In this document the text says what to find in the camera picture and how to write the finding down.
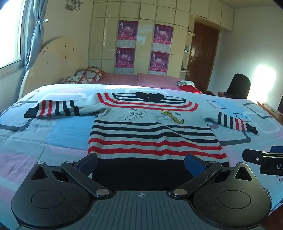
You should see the cream wardrobe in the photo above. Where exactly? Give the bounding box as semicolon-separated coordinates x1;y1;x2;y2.
88;0;234;77

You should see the light blue patterned blanket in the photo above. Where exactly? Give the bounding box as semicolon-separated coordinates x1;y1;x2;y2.
0;84;283;222

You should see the brown wooden door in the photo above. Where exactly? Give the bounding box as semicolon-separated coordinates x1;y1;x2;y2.
191;21;220;94

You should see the purple wall poster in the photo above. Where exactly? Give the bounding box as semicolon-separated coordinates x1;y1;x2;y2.
115;47;135;75
153;24;173;52
118;21;138;48
149;51;170;76

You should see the blue curtain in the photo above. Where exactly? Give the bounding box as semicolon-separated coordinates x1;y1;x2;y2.
24;0;48;71

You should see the metal wall ornament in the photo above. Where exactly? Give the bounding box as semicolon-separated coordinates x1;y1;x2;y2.
66;0;83;10

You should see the window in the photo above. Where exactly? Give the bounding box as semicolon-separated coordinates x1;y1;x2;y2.
0;0;29;69

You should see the striped knit sweater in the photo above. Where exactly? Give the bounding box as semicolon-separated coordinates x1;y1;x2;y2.
24;91;259;191

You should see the cream wooden headboard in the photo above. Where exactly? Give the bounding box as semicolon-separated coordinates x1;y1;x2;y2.
19;37;76;100

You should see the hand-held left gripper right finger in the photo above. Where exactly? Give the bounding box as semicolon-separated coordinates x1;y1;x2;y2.
171;153;255;197

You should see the black chair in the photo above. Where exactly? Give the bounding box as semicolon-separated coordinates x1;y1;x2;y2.
218;73;251;99

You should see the red cloth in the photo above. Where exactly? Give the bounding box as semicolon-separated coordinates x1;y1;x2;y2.
179;85;203;94

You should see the wooden desk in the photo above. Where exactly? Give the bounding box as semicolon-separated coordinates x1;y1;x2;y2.
256;100;283;126

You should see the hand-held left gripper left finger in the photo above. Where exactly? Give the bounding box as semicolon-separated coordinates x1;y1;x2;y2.
30;153;110;198

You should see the cream corner shelf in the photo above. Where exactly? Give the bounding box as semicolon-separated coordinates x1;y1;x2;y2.
180;27;196;73

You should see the pink bed sheet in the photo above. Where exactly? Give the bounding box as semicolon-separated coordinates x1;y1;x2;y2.
97;73;202;94

